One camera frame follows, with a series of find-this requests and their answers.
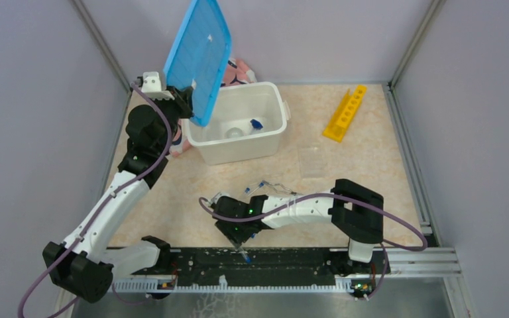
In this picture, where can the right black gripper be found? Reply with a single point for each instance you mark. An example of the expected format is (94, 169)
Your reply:
(238, 239)

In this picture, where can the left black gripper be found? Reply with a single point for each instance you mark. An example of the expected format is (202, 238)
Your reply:
(183, 101)

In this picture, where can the blue plastic bin lid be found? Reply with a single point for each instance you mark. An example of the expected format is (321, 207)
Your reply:
(198, 57)

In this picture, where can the metal crucible tongs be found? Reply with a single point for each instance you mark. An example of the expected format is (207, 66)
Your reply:
(280, 188)

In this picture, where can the white round ball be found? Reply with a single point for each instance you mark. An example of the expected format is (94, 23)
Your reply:
(234, 132)

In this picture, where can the white plastic storage bin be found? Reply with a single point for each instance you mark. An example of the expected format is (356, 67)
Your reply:
(247, 122)

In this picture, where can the blue clamp piece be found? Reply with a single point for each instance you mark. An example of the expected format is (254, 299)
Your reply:
(256, 126)

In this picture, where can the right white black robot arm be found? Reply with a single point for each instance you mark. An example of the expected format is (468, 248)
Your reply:
(354, 209)

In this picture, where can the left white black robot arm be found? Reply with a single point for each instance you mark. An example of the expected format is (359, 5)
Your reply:
(83, 264)

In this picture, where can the pink patterned cloth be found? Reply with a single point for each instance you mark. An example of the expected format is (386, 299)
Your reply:
(237, 72)

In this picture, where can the clear plastic tube rack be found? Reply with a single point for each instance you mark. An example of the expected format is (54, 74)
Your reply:
(311, 162)

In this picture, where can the yellow test tube rack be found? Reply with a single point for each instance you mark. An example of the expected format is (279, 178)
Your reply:
(345, 112)

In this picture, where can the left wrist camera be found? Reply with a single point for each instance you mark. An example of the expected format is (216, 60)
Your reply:
(153, 86)

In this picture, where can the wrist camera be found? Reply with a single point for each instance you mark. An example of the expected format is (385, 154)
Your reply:
(213, 201)
(153, 86)

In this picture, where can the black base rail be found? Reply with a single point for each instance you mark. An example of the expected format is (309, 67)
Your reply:
(266, 267)

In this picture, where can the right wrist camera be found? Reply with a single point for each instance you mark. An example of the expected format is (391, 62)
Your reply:
(213, 201)

